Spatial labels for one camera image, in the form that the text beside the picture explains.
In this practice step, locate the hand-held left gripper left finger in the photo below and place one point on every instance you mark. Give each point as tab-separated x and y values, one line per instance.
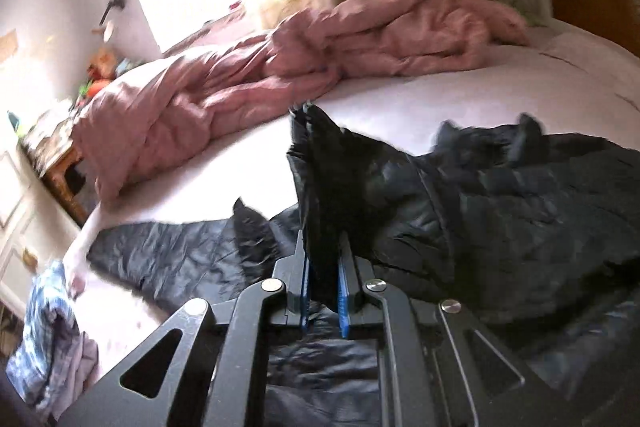
305	297

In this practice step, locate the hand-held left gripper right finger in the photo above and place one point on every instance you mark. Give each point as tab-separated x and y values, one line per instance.
343	302

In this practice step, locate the black puffer jacket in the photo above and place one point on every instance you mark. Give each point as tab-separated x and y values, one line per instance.
475	217

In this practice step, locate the folded blue plaid clothes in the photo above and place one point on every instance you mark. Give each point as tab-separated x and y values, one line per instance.
50	332

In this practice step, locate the pink duvet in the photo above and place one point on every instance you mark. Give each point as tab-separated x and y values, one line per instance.
225	82

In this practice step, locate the white cabinet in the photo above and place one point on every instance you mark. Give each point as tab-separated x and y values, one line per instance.
25	217

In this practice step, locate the orange toy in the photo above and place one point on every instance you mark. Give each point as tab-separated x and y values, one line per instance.
97	88

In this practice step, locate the stack of papers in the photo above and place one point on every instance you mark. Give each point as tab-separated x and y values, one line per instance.
47	127

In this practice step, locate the wall lamp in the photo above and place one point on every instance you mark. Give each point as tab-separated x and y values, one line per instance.
111	14

